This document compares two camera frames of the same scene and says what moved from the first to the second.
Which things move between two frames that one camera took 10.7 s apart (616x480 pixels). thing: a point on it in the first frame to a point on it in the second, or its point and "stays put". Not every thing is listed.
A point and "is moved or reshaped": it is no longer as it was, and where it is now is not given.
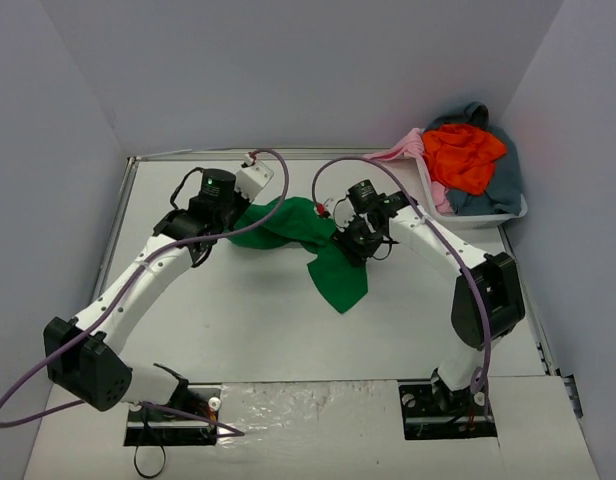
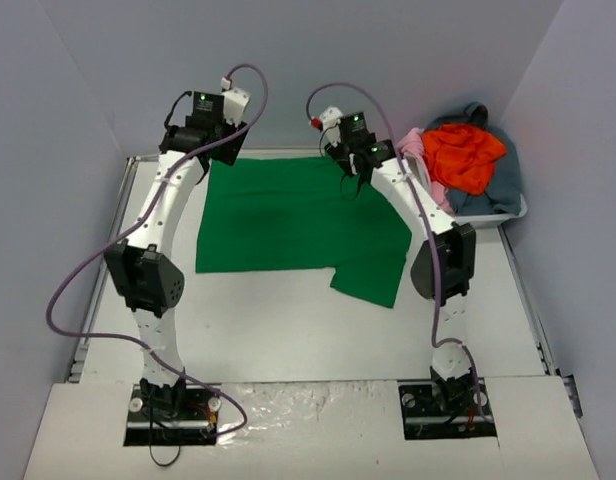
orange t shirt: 461,157 stays put
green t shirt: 298,223 is moved or reshaped
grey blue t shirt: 507,191 stays put
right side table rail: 549,366 stays put
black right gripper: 349,240 to 352,163
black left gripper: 239,211 to 233,147
